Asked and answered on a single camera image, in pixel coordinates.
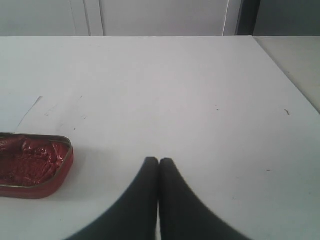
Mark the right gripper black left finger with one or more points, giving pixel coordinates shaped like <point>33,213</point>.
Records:
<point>134,215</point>

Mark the white cabinet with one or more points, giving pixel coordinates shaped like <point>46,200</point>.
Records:
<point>115,18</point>

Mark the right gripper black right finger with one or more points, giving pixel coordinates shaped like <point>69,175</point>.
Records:
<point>182,214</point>

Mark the red ink tin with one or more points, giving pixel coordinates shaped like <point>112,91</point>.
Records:
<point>33,166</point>

